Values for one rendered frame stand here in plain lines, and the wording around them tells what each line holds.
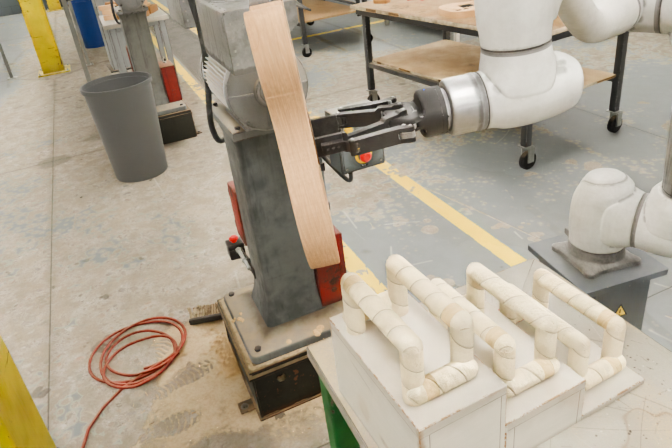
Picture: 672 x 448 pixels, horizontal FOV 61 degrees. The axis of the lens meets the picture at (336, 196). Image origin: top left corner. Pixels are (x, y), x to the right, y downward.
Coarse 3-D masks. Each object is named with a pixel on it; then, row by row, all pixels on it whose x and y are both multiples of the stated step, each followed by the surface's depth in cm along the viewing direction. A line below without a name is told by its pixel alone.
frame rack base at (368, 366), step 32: (416, 320) 93; (352, 352) 89; (384, 352) 87; (448, 352) 86; (352, 384) 95; (384, 384) 81; (480, 384) 80; (384, 416) 85; (416, 416) 76; (448, 416) 76; (480, 416) 79
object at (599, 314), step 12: (540, 276) 108; (552, 276) 107; (552, 288) 106; (564, 288) 104; (564, 300) 104; (576, 300) 101; (588, 300) 100; (588, 312) 99; (600, 312) 97; (612, 312) 97; (600, 324) 97; (612, 324) 95; (624, 324) 95
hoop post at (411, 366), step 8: (400, 352) 74; (400, 360) 75; (408, 360) 74; (416, 360) 74; (400, 368) 76; (408, 368) 74; (416, 368) 74; (408, 376) 75; (416, 376) 75; (424, 376) 77; (408, 384) 76; (416, 384) 76; (408, 400) 77
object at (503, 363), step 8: (496, 352) 84; (512, 352) 83; (496, 360) 84; (504, 360) 83; (512, 360) 83; (496, 368) 85; (504, 368) 84; (512, 368) 84; (504, 376) 85; (512, 376) 85
